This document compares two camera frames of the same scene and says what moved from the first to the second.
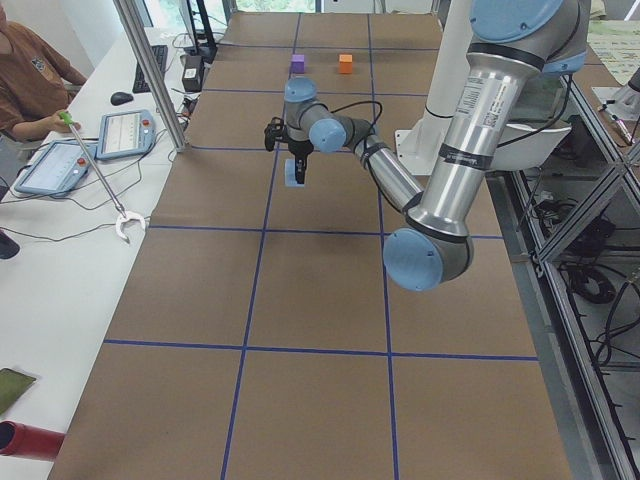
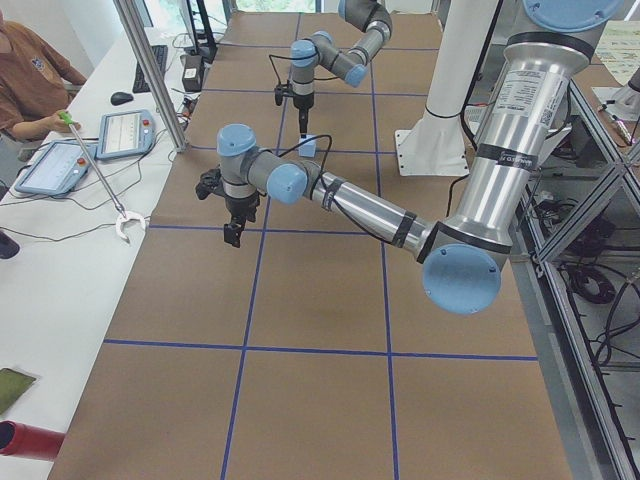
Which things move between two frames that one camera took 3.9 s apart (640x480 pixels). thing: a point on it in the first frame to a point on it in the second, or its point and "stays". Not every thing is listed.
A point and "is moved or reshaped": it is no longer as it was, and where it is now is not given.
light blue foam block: x=290 y=174 is moved or reshaped
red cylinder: x=25 y=440 stays
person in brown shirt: x=36 y=84 stays
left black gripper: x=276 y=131 to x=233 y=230
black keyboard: x=159 y=53 stays
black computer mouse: x=120 y=97 stays
